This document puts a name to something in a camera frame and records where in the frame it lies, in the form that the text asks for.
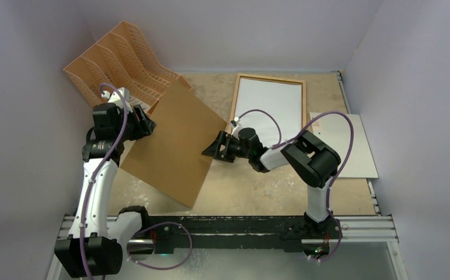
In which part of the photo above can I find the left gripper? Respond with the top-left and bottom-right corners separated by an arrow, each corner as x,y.
116,105 -> 158,142

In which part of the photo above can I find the brown backing board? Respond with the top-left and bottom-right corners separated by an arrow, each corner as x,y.
121,80 -> 226,208

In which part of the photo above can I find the brown wooden picture frame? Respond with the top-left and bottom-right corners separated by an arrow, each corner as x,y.
229,73 -> 308,128

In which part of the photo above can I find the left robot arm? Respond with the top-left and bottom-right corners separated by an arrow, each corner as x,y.
54,102 -> 156,278

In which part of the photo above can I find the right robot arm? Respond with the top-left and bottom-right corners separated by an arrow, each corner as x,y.
201,128 -> 341,237

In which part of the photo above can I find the orange plastic file organizer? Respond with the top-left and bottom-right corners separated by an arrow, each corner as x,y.
64,21 -> 192,114

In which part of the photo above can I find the white panel sheet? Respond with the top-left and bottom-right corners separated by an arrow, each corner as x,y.
311,114 -> 378,179

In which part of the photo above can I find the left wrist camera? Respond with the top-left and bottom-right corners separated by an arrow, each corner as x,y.
102,87 -> 133,113

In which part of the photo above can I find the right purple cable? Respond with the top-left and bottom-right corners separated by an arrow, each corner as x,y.
236,108 -> 355,264

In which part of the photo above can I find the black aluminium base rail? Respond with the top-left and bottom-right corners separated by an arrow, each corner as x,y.
56,215 -> 397,256

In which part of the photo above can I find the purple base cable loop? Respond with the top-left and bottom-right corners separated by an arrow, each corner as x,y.
126,222 -> 194,271

